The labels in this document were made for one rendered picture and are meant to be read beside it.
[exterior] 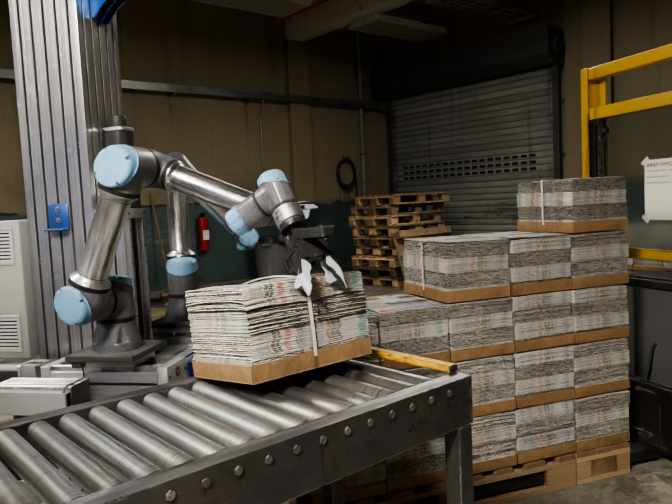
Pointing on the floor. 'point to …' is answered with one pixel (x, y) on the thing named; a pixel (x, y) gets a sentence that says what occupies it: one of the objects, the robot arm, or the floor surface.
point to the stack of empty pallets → (379, 264)
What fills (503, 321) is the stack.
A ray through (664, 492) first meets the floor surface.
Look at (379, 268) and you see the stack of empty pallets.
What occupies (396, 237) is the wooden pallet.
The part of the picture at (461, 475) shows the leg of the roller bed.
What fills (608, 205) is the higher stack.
